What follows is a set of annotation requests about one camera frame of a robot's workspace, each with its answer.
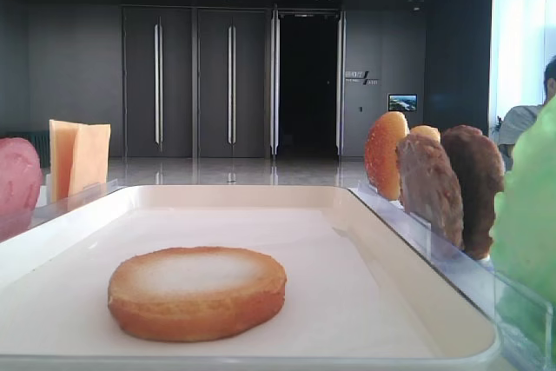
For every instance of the cream rectangular tray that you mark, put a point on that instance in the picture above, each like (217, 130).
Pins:
(358, 296)

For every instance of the upright bread slice rear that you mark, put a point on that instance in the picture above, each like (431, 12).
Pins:
(426, 131)

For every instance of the dark double door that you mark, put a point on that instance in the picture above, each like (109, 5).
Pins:
(196, 82)

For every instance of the small wall screen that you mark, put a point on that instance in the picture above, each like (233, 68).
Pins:
(402, 103)

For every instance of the clear acrylic rack left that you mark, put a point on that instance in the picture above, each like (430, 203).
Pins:
(56, 206)

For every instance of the seated person grey shirt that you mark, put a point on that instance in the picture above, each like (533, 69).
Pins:
(520, 118)

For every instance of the upright bread slice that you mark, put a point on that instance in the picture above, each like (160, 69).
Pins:
(426, 131)
(380, 153)

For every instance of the red tomato slice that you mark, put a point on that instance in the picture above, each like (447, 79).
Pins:
(21, 179)

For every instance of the round bread slice on tray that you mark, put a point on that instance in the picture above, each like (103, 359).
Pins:
(195, 294)

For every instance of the rear orange cheese slice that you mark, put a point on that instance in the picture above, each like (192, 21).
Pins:
(62, 141)

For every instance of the clear acrylic rack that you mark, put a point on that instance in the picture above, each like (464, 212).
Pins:
(56, 206)
(460, 258)

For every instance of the clear acrylic rack right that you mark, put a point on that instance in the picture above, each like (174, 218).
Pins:
(460, 258)

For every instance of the green lettuce leaf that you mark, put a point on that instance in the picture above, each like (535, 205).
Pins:
(523, 251)

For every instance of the orange cheese slice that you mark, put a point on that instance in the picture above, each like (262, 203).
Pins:
(90, 157)
(62, 141)

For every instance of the grey-brown meat patty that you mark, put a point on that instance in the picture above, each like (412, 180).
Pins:
(429, 187)

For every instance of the upright bread slice front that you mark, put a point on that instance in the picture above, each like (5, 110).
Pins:
(380, 153)

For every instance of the front orange cheese slice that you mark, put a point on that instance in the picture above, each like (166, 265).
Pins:
(90, 157)

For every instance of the dark brown meat patty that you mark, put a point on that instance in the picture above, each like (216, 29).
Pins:
(479, 166)

